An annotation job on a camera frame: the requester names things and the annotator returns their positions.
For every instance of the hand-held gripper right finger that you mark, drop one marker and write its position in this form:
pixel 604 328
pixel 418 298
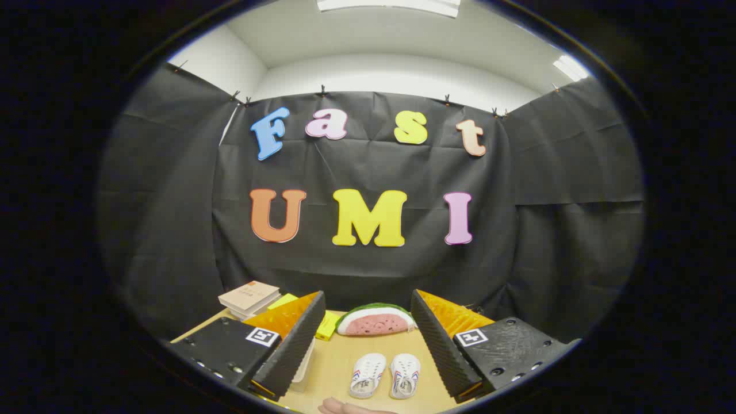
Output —
pixel 443 356

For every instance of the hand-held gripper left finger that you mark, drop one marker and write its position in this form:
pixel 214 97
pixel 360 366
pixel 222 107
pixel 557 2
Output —
pixel 290 356

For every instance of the cream fabric storage box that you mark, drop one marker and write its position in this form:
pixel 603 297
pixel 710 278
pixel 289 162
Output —
pixel 303 368

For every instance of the white shoe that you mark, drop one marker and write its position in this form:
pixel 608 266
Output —
pixel 405 374
pixel 368 374

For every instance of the yellow box with red label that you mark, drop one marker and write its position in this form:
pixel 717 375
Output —
pixel 329 326

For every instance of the white book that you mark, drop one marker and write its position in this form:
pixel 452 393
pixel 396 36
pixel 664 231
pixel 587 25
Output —
pixel 256 314

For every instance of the beige book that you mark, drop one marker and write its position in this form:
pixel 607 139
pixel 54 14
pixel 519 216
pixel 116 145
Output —
pixel 248 294

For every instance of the watermelon slice plush toy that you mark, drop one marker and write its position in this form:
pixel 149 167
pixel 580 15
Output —
pixel 374 323

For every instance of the ceiling light panel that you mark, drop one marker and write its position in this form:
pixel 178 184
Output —
pixel 391 6
pixel 571 68

